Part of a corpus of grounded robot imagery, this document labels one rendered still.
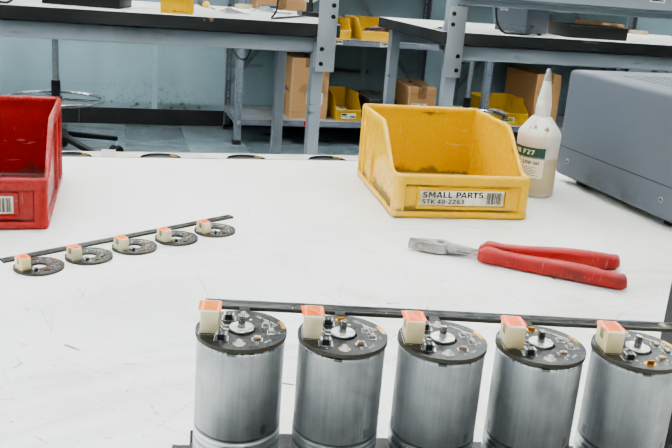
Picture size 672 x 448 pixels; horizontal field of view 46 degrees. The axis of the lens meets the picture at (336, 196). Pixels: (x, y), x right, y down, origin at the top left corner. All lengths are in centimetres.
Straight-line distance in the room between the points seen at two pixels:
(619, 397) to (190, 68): 446
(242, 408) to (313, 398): 2
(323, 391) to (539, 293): 25
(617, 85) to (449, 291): 28
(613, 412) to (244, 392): 10
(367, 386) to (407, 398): 1
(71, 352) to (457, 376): 18
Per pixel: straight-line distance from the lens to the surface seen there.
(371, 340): 22
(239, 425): 22
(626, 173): 64
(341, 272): 44
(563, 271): 47
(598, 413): 24
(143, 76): 464
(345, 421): 22
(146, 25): 252
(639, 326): 26
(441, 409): 22
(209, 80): 467
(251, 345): 22
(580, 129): 69
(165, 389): 32
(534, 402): 23
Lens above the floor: 91
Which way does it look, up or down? 16 degrees down
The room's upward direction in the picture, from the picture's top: 5 degrees clockwise
